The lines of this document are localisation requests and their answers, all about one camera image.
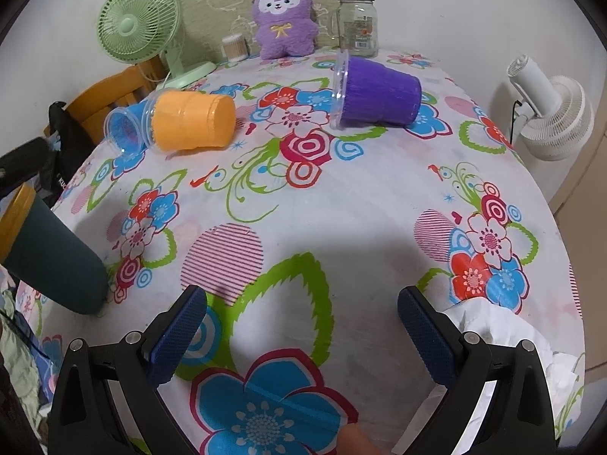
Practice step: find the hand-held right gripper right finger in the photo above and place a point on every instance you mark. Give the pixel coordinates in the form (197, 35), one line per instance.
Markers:
(427, 336)

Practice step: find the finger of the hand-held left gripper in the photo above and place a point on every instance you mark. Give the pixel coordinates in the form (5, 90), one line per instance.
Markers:
(21, 163)

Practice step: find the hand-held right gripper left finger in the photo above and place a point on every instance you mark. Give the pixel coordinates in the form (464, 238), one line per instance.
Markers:
(178, 331)

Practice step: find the dark green tumbler gold band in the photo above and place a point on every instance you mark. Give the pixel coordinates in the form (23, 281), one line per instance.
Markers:
(52, 256)

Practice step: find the clear blue plastic cup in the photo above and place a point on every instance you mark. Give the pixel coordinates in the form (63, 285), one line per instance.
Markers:
(125, 128)

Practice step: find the orange plastic cup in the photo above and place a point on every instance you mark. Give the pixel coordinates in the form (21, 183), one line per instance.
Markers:
(194, 121)

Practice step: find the purple plastic cup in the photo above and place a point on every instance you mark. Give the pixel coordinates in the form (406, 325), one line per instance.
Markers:
(379, 90)

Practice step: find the black bag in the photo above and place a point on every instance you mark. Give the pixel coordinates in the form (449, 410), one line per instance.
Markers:
(71, 137)

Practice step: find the white crumpled cloth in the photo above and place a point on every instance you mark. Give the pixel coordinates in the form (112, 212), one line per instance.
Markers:
(502, 322)

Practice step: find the wooden chair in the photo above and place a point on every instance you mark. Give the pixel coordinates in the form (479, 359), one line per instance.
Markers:
(104, 92)

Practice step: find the pale patterned cloth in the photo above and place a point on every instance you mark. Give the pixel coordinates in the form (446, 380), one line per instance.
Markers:
(19, 365)

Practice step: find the floral tablecloth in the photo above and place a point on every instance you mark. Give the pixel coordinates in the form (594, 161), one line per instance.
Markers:
(355, 189)

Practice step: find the green desk fan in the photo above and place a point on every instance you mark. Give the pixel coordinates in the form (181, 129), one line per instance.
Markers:
(128, 23)

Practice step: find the cotton swab container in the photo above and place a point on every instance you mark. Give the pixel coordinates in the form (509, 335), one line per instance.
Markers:
(234, 50)

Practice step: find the green printed cushion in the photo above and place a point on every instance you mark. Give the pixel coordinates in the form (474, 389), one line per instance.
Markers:
(213, 0)

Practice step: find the white fan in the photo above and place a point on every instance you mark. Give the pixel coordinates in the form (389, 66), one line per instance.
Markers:
(557, 113)

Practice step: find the purple plush toy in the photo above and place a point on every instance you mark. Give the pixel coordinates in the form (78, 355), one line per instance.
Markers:
(282, 33)

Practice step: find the glass jar with black lid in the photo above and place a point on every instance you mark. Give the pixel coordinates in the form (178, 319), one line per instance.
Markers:
(360, 28)

